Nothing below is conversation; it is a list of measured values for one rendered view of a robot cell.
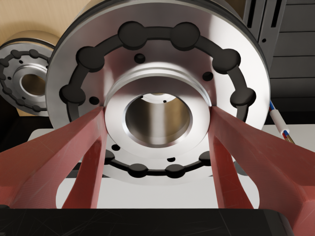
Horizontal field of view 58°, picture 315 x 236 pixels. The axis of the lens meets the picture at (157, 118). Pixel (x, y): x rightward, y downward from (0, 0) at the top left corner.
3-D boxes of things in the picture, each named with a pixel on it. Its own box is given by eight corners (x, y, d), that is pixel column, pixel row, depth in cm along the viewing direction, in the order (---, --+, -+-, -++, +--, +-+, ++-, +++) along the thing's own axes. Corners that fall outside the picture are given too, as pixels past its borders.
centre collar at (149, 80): (204, 153, 15) (206, 162, 14) (108, 151, 15) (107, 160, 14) (218, 66, 12) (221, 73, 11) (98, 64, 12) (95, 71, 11)
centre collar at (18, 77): (61, 99, 35) (60, 102, 34) (22, 100, 35) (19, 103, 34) (50, 63, 32) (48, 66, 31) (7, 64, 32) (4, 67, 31)
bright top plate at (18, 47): (87, 113, 37) (86, 116, 36) (10, 114, 37) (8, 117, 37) (69, 39, 30) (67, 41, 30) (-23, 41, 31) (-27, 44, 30)
